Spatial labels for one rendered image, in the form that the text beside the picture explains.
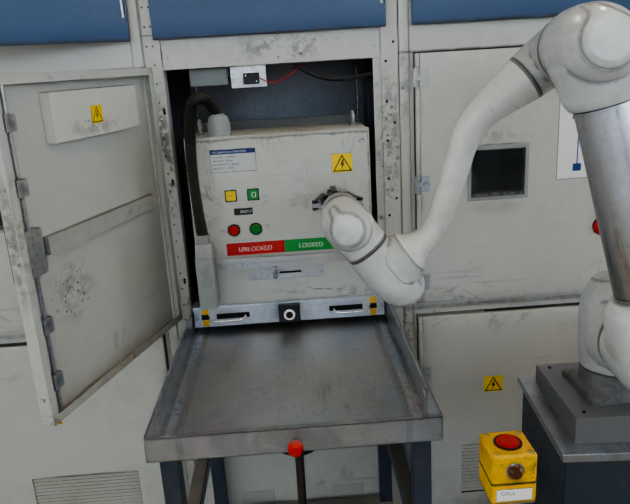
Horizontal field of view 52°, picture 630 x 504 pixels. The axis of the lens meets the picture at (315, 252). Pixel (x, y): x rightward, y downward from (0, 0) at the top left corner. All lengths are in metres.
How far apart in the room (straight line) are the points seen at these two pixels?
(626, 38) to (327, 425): 0.90
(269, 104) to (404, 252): 1.38
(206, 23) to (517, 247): 1.10
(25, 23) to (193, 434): 1.08
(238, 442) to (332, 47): 1.07
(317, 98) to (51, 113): 1.36
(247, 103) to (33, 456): 1.48
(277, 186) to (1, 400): 1.11
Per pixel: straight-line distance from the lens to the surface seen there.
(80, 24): 1.86
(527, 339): 2.15
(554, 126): 2.00
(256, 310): 1.84
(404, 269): 1.40
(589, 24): 1.19
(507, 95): 1.38
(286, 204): 1.76
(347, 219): 1.32
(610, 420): 1.54
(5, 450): 2.36
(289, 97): 2.64
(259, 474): 2.27
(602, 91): 1.23
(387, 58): 1.88
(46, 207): 1.53
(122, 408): 2.17
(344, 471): 2.27
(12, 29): 1.83
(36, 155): 1.51
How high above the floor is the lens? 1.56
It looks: 16 degrees down
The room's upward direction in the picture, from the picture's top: 3 degrees counter-clockwise
